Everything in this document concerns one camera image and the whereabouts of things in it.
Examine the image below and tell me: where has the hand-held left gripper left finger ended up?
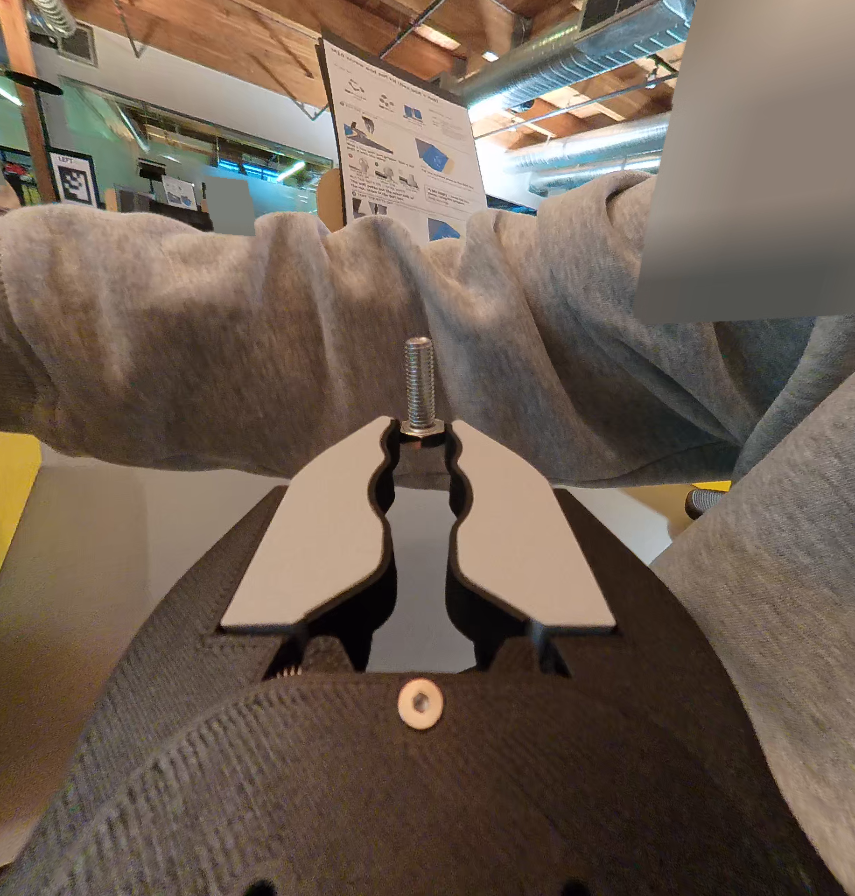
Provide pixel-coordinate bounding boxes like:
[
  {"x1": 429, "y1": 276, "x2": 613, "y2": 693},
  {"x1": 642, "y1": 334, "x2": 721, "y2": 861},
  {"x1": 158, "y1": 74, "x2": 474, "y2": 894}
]
[{"x1": 219, "y1": 416, "x2": 403, "y2": 679}]

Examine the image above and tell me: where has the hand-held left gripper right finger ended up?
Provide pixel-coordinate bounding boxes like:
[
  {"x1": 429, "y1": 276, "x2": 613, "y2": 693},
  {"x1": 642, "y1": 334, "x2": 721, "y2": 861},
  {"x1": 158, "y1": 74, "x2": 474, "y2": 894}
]
[{"x1": 443, "y1": 419, "x2": 619, "y2": 679}]

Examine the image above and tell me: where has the silver threaded bolt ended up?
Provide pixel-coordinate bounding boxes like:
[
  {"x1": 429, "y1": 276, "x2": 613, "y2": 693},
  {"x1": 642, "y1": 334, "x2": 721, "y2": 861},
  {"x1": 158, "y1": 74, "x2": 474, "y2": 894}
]
[{"x1": 403, "y1": 336, "x2": 437, "y2": 424}]

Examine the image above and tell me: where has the person's right forearm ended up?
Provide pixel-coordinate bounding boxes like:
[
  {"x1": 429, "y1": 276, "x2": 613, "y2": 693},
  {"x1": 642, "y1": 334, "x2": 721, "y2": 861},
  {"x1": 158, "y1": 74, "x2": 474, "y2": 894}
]
[{"x1": 0, "y1": 171, "x2": 750, "y2": 489}]

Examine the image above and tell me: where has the grey desk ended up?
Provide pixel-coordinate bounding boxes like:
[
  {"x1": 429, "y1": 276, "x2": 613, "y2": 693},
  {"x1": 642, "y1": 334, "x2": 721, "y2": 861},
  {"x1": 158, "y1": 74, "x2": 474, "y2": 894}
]
[{"x1": 0, "y1": 448, "x2": 733, "y2": 884}]

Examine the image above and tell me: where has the person's grey hoodie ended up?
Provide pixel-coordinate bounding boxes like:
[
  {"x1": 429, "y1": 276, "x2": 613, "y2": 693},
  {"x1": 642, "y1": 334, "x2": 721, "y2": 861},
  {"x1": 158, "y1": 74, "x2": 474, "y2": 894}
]
[{"x1": 650, "y1": 315, "x2": 855, "y2": 896}]

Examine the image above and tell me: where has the yellow mat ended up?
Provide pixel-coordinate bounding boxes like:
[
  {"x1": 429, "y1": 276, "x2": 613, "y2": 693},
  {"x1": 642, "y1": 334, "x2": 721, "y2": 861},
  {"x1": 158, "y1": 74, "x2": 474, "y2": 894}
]
[{"x1": 0, "y1": 430, "x2": 44, "y2": 621}]

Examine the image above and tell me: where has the round wooden chair back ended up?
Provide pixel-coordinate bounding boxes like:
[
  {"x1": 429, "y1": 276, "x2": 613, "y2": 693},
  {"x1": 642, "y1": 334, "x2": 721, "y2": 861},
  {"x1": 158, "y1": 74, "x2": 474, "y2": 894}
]
[{"x1": 316, "y1": 168, "x2": 346, "y2": 232}]

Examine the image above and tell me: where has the white instruction poster board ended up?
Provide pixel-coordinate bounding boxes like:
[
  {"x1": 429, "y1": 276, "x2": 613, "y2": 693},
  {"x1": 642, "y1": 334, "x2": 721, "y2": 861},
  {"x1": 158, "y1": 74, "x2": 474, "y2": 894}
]
[{"x1": 320, "y1": 31, "x2": 488, "y2": 246}]

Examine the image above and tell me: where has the black and white marker tag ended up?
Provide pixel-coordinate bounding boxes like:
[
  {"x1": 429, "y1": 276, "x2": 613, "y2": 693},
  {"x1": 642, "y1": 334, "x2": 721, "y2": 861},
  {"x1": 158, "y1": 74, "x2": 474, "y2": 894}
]
[{"x1": 49, "y1": 150, "x2": 97, "y2": 208}]

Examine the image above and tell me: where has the thin silver ceiling duct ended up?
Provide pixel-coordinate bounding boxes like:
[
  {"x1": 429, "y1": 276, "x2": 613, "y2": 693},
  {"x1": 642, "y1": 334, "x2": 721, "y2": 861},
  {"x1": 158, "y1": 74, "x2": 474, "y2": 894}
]
[{"x1": 503, "y1": 112, "x2": 672, "y2": 198}]

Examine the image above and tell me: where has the large silver ceiling duct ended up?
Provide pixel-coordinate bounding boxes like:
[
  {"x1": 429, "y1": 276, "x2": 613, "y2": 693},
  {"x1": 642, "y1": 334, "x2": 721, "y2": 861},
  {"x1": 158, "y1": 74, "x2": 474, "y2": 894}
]
[{"x1": 463, "y1": 0, "x2": 696, "y2": 107}]

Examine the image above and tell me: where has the wooden post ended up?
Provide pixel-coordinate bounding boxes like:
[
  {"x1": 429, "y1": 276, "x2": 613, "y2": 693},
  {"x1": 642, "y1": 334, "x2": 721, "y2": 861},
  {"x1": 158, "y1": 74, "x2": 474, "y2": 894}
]
[{"x1": 0, "y1": 0, "x2": 59, "y2": 205}]

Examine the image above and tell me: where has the wall vent grille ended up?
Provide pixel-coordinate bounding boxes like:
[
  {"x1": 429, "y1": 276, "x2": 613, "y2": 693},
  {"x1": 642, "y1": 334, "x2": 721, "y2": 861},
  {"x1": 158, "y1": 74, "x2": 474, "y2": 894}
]
[{"x1": 55, "y1": 21, "x2": 97, "y2": 69}]

